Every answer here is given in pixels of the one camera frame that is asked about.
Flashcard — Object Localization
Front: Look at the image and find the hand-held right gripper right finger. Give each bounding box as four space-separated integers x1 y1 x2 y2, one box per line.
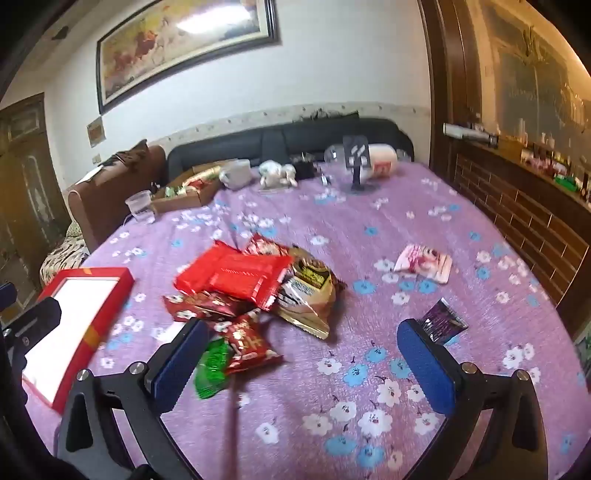
397 318 550 480

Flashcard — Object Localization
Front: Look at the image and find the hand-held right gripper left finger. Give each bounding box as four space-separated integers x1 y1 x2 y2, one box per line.
55 318 211 480

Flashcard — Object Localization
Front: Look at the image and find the red box with white inside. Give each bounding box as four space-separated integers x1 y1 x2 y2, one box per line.
21 267 136 414

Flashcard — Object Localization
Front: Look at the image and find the dark red flower snack packet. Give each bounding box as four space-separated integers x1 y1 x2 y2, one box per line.
217 310 283 376
242 233 289 259
163 292 252 324

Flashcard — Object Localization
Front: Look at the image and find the pink snack packet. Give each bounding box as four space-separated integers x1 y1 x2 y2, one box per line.
394 244 453 284

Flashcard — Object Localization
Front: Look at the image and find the large red snack packet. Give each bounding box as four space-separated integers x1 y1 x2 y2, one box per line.
174 241 241 294
208 251 294 311

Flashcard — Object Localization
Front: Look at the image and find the green snack packet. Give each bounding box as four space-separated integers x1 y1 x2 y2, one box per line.
194 338 232 400

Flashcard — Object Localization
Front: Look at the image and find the purple snack packet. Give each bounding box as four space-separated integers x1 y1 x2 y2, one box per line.
418 298 469 346

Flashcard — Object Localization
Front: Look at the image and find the patterned cushion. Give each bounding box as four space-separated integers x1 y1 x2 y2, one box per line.
39 222 90 289

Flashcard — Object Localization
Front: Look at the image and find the purple floral blanket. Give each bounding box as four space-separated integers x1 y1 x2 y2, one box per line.
88 161 583 480

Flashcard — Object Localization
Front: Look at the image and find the wooden cabinet with glass doors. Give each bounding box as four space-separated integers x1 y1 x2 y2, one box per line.
0 92 70 301

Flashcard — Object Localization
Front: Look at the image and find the gold snack bag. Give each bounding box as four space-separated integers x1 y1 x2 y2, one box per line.
272 247 347 341

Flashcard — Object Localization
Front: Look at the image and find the clear plastic cup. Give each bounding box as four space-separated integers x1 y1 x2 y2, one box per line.
124 189 155 225

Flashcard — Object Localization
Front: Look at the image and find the brown armchair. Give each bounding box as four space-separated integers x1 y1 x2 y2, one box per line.
68 141 167 252

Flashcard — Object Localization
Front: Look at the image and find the cardboard box of candies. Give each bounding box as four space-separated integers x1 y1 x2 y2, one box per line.
150 159 236 214

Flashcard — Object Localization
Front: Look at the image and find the wooden sideboard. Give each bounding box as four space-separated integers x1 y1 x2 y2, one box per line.
420 0 591 342

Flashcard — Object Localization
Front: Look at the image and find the dark cloth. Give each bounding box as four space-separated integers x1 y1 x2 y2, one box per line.
99 141 148 167

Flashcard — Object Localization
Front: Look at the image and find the white mug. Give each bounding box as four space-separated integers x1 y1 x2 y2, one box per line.
219 159 254 191

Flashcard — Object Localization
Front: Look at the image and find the white jar with red label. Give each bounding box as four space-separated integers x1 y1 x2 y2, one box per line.
365 144 400 178

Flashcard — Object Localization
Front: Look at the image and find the white plush toy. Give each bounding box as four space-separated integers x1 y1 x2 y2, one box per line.
257 160 298 190

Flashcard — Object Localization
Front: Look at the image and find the black phone stand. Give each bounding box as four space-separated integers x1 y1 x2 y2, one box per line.
342 135 376 193

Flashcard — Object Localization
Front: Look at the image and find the small black item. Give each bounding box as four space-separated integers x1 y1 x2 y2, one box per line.
291 154 317 181

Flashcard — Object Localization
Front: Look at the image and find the clear plastic bottle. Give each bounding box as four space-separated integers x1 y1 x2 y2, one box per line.
323 144 352 166

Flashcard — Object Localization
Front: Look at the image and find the row of small bottles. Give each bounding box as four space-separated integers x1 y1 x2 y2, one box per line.
499 120 591 199

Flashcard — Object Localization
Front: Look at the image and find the black sofa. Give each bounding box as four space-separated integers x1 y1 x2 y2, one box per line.
167 117 414 185

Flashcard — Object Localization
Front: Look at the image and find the framed painting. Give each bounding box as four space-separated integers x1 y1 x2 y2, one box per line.
95 0 281 115

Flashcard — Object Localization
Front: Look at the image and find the small wall picture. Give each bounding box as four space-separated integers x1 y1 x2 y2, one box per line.
87 116 107 148

